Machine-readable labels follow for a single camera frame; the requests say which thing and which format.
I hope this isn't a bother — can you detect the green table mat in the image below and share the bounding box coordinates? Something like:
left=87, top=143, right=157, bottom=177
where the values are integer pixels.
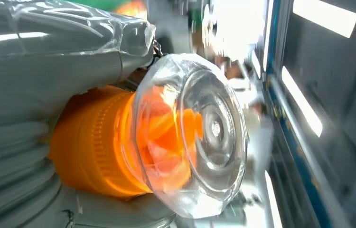
left=66, top=0, right=130, bottom=11

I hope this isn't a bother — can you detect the blue steel beam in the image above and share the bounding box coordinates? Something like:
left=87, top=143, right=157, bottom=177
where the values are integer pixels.
left=265, top=0, right=334, bottom=228

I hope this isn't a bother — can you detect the white ceiling light strip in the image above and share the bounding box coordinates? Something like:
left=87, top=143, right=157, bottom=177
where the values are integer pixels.
left=281, top=65, right=323, bottom=138
left=264, top=170, right=284, bottom=228
left=292, top=0, right=356, bottom=39

